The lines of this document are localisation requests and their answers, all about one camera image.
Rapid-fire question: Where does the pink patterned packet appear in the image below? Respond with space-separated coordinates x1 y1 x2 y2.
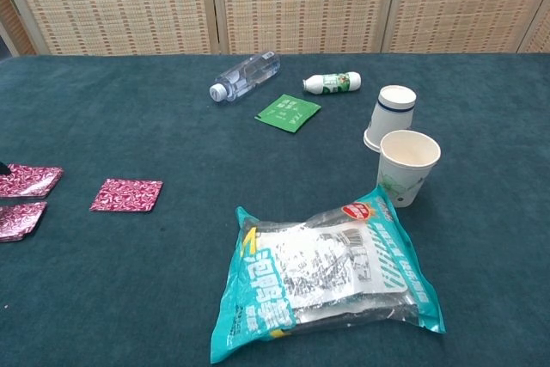
0 201 48 243
0 163 64 200
89 177 164 213

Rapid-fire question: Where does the brown woven screen panel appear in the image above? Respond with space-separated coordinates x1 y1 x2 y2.
0 0 38 57

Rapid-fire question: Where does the dark blue table cloth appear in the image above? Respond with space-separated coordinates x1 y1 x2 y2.
0 52 550 367

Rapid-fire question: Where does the woven bamboo screen panel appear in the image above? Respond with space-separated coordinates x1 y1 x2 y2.
0 0 221 57
382 0 550 54
210 0 400 55
517 0 550 54

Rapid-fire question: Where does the clear plastic water bottle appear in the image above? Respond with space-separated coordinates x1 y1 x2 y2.
209 52 282 103

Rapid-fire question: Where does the green sachet packet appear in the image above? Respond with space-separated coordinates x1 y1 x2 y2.
254 94 322 134

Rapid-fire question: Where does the small white green bottle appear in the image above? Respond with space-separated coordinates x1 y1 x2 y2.
302 71 363 95

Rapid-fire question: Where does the teal clear snack bag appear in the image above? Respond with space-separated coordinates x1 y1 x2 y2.
210 186 447 364

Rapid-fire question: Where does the upturned white paper cup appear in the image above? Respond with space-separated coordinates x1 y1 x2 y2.
363 84 418 153

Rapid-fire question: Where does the upright white paper cup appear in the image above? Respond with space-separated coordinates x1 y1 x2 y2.
376 129 442 209

